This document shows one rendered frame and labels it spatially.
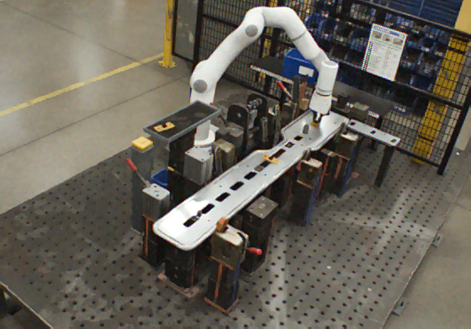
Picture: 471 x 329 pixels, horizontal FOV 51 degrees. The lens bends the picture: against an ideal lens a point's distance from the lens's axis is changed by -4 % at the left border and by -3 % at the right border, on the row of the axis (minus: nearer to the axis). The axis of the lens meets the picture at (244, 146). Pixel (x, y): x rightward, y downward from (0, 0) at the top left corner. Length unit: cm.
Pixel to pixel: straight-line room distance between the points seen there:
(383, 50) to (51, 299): 215
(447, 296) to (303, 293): 150
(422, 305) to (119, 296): 195
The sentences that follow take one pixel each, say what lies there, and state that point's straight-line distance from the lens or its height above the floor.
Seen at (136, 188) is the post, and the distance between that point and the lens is 216.
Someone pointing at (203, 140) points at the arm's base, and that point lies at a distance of 276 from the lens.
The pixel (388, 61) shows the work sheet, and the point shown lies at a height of 126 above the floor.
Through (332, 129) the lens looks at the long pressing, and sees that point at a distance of 268.
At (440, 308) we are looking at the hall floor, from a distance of 337.
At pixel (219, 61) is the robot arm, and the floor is 128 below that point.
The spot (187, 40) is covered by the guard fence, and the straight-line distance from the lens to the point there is 533.
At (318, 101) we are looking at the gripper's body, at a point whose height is 114.
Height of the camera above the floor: 226
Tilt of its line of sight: 32 degrees down
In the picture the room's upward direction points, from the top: 9 degrees clockwise
